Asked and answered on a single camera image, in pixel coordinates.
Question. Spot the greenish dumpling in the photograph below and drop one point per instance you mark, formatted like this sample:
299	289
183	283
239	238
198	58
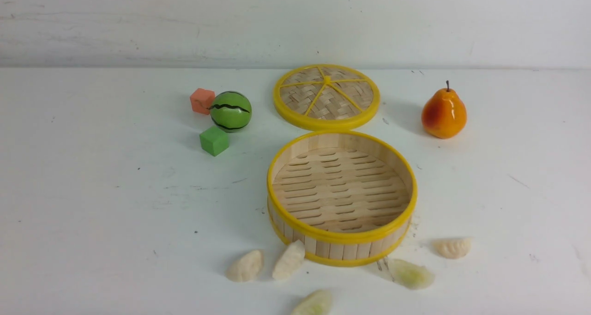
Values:
319	302
411	276

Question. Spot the white pleated dumpling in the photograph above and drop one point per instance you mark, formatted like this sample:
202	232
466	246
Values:
452	248

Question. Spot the woven bamboo steamer lid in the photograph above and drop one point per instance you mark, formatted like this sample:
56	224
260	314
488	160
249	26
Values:
326	97

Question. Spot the bamboo steamer tray yellow rim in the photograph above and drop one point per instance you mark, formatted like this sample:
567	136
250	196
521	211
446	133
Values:
347	196

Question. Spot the green toy watermelon ball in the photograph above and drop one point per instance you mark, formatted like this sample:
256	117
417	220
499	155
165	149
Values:
231	111

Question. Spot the green foam cube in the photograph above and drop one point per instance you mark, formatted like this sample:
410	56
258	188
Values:
214	140

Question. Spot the orange foam cube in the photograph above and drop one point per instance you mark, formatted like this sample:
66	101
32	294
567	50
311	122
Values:
201	100

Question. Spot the orange yellow toy pear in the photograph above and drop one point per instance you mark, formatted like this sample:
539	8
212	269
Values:
444	115

